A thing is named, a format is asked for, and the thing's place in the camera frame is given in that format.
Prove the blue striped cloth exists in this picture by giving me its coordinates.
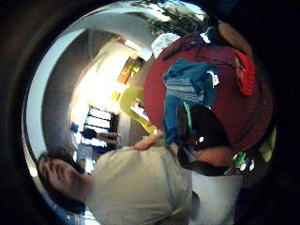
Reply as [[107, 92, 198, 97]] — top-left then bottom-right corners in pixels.
[[161, 58, 220, 147]]

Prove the small green object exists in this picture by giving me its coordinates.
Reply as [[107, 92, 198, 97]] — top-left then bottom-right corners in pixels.
[[232, 151, 248, 167]]

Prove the yellow-green chair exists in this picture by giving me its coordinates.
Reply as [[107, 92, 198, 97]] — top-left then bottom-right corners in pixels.
[[258, 127, 278, 164]]

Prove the red fabric pouch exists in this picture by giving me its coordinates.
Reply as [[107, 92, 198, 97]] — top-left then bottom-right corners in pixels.
[[232, 49, 256, 97]]

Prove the the person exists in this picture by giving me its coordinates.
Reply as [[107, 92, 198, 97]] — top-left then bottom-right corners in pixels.
[[36, 137, 201, 225]]

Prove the dark maroon cloth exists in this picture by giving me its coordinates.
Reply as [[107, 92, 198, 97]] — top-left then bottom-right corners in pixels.
[[161, 32, 205, 61]]

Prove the white patterned bag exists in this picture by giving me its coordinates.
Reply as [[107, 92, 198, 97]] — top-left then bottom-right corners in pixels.
[[151, 32, 182, 59]]

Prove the green leafy plant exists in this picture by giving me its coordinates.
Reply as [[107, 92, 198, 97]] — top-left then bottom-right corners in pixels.
[[149, 5, 208, 36]]

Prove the orange wall poster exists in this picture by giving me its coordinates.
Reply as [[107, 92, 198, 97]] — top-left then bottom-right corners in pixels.
[[116, 56, 143, 85]]

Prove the bright window with dark frame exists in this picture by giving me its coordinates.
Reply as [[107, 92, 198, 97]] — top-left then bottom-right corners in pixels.
[[83, 106, 120, 132]]

